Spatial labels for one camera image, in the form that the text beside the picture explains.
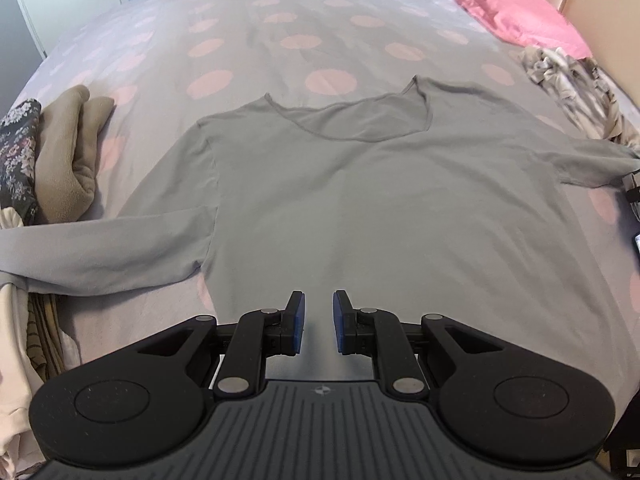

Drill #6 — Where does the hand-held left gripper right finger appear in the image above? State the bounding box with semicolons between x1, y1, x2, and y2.
332;289;503;402

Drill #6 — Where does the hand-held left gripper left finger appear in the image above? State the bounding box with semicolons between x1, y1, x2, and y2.
135;289;307;401

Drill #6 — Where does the grey long sleeve shirt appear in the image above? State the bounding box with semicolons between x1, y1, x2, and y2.
0;75;640;396

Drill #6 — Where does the striped folded garment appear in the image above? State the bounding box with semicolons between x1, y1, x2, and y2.
25;292;81;381

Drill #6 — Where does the beige folded garment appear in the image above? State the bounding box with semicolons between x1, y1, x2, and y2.
35;85;117;223

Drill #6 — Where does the cream folded garment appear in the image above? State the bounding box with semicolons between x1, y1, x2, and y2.
0;207;51;476

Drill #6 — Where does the beige crumpled garment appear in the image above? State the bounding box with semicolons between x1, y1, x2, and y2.
520;46;640;150

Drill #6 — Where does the dark floral folded garment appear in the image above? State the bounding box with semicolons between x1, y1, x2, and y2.
0;99;43;226

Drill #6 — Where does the polka dot bed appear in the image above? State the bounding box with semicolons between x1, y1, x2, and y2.
0;0;640;480

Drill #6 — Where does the pink pillow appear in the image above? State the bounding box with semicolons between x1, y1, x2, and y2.
390;0;593;61

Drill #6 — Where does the beige padded headboard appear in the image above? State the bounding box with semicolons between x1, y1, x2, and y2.
520;0;640;91

